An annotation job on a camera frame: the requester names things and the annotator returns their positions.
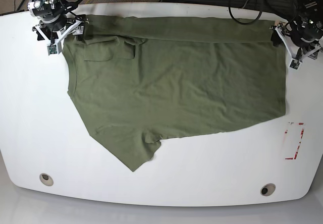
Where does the left table cable grommet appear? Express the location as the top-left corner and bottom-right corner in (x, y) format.
(39, 173), (53, 187)

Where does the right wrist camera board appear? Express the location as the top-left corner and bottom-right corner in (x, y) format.
(47, 44), (62, 55)

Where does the olive green t-shirt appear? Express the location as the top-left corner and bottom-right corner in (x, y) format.
(63, 15), (286, 171)

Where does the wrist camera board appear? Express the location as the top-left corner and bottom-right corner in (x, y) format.
(289, 59), (302, 70)
(47, 44), (62, 55)

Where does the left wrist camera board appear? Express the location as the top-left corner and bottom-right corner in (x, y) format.
(289, 59), (302, 70)

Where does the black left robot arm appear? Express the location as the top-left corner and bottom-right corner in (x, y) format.
(228, 0), (322, 70)

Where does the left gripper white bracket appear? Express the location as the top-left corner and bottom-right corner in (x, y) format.
(271, 19), (322, 65)

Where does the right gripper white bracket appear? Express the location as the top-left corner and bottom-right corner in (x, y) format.
(32, 15), (89, 52)

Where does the right table cable grommet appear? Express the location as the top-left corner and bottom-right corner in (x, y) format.
(260, 183), (276, 197)

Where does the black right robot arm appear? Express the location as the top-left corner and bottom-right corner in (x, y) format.
(27, 0), (88, 55)

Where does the table cable grommet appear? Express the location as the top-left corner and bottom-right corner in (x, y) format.
(260, 183), (276, 197)
(39, 173), (53, 187)

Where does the red tape rectangle marking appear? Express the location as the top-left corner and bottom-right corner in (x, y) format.
(282, 122), (305, 160)

